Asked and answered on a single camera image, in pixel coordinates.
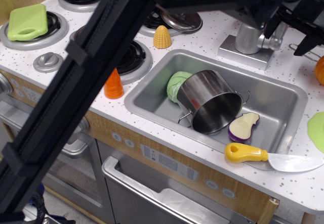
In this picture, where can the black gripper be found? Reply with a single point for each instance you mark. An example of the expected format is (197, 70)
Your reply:
(306, 9)

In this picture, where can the silver faucet lever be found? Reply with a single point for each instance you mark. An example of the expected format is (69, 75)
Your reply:
(275, 40)

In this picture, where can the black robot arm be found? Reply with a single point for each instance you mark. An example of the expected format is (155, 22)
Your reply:
(90, 61)

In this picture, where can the silver toy faucet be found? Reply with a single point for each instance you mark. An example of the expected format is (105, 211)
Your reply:
(249, 47)

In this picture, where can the orange toy pumpkin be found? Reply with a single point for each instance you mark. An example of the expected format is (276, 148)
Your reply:
(319, 70)

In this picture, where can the light green toy plate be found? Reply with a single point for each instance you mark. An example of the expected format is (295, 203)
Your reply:
(315, 130)

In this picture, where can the grey toy sink basin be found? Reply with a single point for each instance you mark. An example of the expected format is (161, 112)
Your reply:
(279, 105)

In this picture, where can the steel pot lid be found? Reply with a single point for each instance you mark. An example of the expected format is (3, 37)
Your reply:
(183, 22)

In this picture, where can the large steel pot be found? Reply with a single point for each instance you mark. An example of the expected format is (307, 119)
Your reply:
(209, 102)

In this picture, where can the purple toy eggplant half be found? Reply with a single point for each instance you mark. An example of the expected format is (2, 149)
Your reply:
(240, 129)

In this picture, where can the green toy cabbage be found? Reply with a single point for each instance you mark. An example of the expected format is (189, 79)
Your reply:
(174, 84)

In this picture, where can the yellow toy corn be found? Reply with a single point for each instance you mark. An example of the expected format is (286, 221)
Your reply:
(162, 38)

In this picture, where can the black back right burner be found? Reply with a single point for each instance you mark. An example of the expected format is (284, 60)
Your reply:
(154, 20)

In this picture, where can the black burner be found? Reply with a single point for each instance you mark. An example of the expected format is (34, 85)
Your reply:
(154, 20)
(133, 59)
(53, 24)

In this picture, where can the black front burner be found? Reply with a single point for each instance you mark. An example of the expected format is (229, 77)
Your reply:
(133, 59)

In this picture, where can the orange toy carrot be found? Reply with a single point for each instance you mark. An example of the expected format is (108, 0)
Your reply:
(113, 87)

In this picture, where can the grey oven dial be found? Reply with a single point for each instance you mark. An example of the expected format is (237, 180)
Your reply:
(82, 126)

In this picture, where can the black left burner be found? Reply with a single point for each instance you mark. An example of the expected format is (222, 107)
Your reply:
(53, 24)

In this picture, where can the grey stove knob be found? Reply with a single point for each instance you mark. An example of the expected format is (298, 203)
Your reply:
(48, 62)

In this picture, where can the silver oven door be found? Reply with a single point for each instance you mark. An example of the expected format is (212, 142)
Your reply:
(76, 178)

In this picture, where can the green toy cutting board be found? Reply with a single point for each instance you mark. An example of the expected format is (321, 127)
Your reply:
(27, 23)

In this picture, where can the metal wire utensil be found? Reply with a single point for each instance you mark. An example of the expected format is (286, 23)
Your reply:
(309, 55)

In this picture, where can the yellow handled toy knife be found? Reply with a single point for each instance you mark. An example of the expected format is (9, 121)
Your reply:
(237, 153)

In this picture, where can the silver dishwasher door handle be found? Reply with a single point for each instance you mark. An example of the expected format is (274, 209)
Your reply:
(139, 196)

